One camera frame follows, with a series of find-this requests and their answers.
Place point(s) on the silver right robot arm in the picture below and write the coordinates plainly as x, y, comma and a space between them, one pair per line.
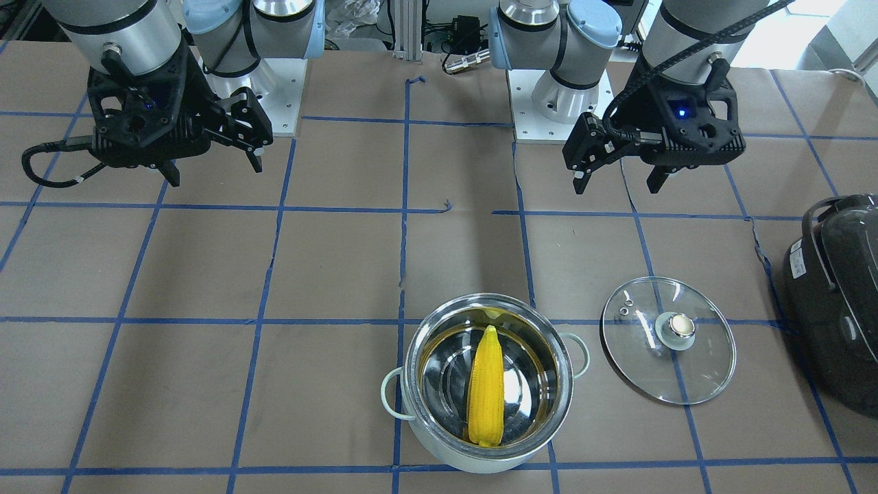
132, 38

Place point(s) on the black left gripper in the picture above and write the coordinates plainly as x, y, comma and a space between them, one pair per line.
634, 105

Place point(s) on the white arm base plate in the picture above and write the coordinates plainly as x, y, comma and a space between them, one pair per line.
545, 111

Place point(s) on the black rice cooker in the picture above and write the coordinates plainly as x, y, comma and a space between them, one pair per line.
829, 287

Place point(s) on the yellow corn cob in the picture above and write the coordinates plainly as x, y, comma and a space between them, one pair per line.
486, 402

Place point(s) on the glass pot lid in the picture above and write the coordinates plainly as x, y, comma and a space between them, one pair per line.
668, 341

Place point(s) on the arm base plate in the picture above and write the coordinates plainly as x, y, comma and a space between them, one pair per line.
279, 85

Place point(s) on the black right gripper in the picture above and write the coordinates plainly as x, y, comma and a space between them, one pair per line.
194, 101

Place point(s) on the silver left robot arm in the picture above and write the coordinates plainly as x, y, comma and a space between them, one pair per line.
574, 40

